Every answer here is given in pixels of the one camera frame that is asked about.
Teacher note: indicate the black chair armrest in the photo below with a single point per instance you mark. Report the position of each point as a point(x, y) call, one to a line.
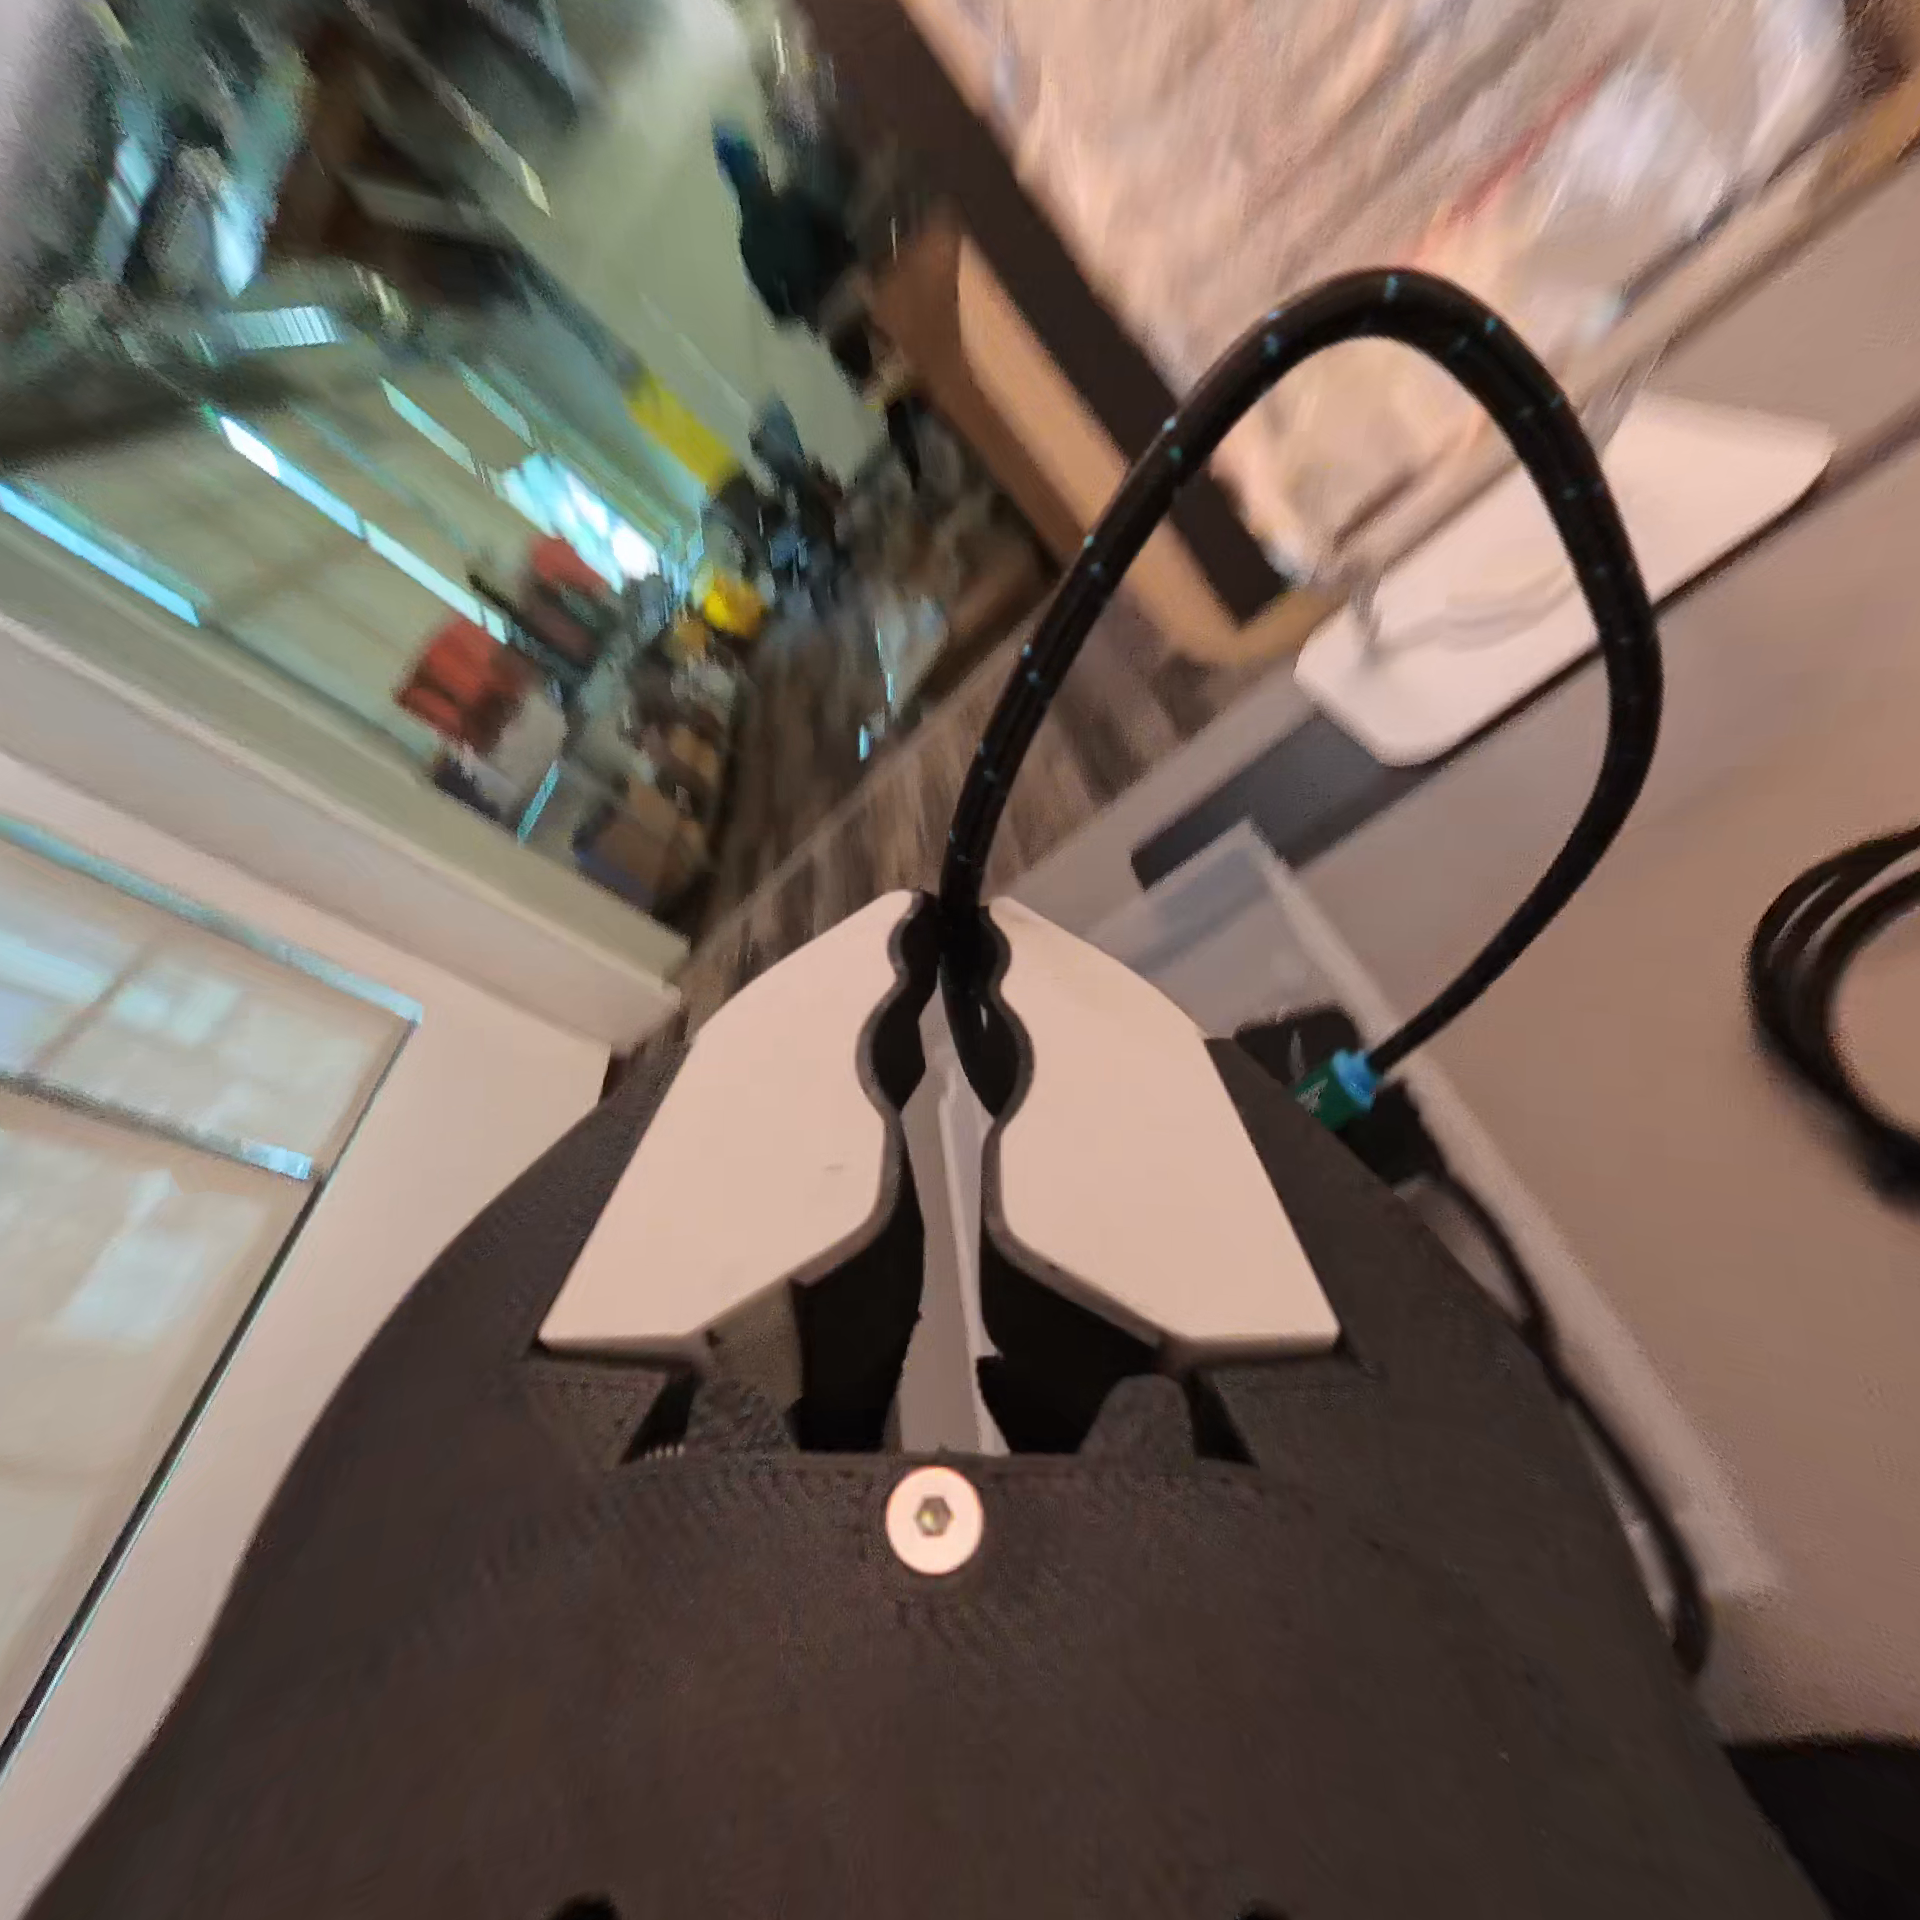
point(1837, 1822)

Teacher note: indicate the frosted glass window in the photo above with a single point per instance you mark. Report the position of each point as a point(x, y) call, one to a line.
point(134, 1201)

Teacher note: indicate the red box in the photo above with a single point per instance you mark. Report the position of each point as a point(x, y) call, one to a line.
point(458, 681)

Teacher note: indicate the yellow sticky note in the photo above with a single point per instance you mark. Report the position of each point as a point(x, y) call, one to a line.
point(676, 420)

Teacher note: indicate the black framed instruction sign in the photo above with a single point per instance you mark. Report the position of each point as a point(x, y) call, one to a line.
point(1348, 149)

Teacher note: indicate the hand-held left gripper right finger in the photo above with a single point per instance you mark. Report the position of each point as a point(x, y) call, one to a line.
point(1155, 1185)

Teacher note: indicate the white sign stand base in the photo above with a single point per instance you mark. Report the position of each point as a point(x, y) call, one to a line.
point(1574, 598)

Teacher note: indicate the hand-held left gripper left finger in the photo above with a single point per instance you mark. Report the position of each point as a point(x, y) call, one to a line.
point(734, 1171)

